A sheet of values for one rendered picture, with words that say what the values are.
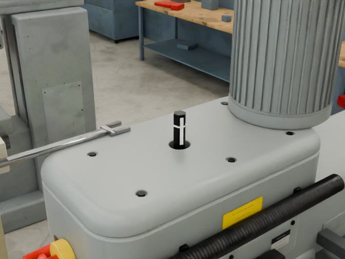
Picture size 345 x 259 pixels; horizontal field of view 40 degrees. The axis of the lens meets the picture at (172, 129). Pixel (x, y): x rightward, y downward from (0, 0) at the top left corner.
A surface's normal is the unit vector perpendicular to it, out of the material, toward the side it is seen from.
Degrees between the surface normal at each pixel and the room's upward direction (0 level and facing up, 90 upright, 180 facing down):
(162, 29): 90
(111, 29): 90
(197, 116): 0
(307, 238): 90
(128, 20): 90
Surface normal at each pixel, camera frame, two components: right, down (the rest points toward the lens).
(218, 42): -0.80, 0.26
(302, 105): 0.20, 0.44
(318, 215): 0.60, 0.35
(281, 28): -0.28, 0.43
